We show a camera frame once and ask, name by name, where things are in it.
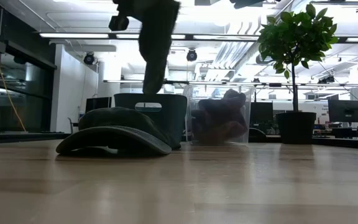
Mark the black ceiling spot lamp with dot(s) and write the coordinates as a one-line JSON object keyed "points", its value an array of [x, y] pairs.
{"points": [[191, 55], [89, 59]]}

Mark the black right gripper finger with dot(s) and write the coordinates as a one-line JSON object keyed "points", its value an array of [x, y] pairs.
{"points": [[239, 3]]}

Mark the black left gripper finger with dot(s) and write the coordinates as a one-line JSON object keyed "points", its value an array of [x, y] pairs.
{"points": [[119, 23]]}

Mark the black ceiling track rail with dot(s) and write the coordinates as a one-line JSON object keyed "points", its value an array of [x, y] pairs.
{"points": [[129, 81]]}

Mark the long ceiling light strip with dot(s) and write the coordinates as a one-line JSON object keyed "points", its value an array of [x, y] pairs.
{"points": [[73, 35]]}

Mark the dark green cap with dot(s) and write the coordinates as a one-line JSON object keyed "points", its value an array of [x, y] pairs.
{"points": [[155, 46]]}

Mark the small green leafy tree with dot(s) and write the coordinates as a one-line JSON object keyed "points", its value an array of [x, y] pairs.
{"points": [[297, 34]]}

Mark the black plant pot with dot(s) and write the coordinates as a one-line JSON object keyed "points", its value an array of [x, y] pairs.
{"points": [[295, 127]]}

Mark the green cap with stitched brim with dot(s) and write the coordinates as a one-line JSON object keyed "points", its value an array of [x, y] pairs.
{"points": [[113, 137]]}

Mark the dark computer monitor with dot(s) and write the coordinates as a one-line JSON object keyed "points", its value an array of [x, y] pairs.
{"points": [[345, 110], [261, 113], [98, 104]]}

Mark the clear plastic bin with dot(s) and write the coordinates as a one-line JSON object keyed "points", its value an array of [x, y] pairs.
{"points": [[187, 102]]}

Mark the teal plastic bin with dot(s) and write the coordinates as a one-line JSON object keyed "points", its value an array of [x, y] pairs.
{"points": [[172, 118]]}

